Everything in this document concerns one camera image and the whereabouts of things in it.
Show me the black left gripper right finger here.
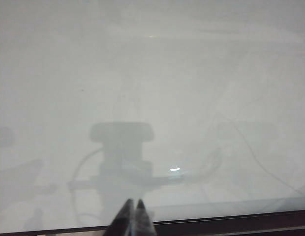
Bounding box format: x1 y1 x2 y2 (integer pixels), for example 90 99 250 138
132 198 157 236

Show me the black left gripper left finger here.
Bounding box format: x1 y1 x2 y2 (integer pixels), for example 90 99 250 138
108 198 135 236

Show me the white whiteboard with dark frame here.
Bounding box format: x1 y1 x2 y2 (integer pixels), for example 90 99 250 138
0 0 305 236

